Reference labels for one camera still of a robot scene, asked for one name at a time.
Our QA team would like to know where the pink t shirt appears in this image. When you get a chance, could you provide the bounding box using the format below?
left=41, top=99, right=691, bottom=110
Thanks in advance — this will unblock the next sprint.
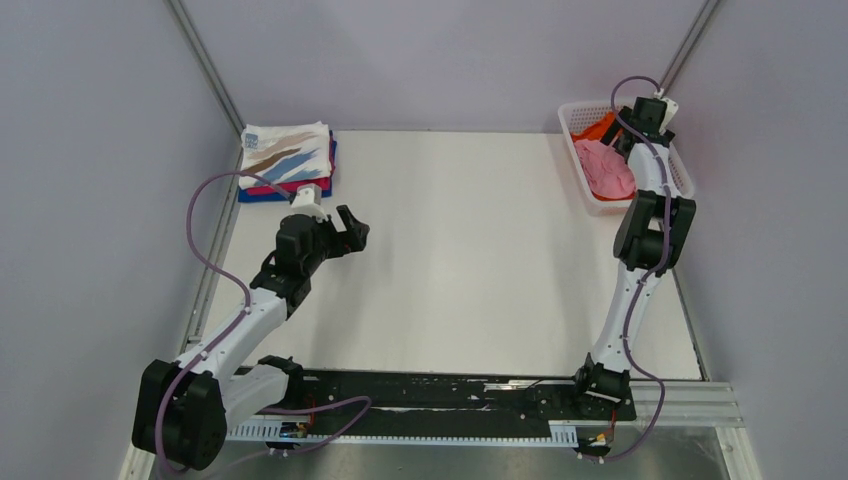
left=574, top=140, right=636, bottom=201

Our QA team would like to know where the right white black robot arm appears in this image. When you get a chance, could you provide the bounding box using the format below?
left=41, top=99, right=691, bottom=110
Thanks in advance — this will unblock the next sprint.
left=570, top=95, right=696, bottom=418

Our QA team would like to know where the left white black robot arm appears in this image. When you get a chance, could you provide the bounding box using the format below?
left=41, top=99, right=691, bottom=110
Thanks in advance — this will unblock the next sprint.
left=131, top=205, right=370, bottom=470

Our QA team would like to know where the orange t shirt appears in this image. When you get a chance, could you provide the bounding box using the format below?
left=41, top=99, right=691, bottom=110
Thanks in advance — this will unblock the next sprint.
left=571, top=111, right=624, bottom=202

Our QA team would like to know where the white plastic basket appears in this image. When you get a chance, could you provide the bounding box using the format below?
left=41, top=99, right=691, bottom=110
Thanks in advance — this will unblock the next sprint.
left=557, top=100, right=695, bottom=216

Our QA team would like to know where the white patterned folded shirt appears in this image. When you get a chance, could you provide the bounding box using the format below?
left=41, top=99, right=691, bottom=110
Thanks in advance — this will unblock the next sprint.
left=239, top=122, right=334, bottom=195

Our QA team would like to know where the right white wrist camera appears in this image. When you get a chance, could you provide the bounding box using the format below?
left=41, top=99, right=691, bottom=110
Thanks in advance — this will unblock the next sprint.
left=654, top=92, right=679, bottom=132

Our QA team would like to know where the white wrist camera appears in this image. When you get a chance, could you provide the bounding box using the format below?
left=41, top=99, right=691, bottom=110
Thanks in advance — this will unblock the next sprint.
left=290, top=183, right=328, bottom=223
left=654, top=92, right=679, bottom=132

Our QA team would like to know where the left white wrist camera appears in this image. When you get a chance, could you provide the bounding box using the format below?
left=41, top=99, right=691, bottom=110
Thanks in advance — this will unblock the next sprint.
left=290, top=183, right=328, bottom=223

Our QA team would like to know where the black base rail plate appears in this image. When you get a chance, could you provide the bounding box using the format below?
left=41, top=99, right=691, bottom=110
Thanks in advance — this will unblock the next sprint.
left=270, top=370, right=636, bottom=438

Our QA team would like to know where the white slotted cable duct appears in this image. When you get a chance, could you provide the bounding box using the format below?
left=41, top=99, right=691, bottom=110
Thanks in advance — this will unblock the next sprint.
left=226, top=420, right=579, bottom=448

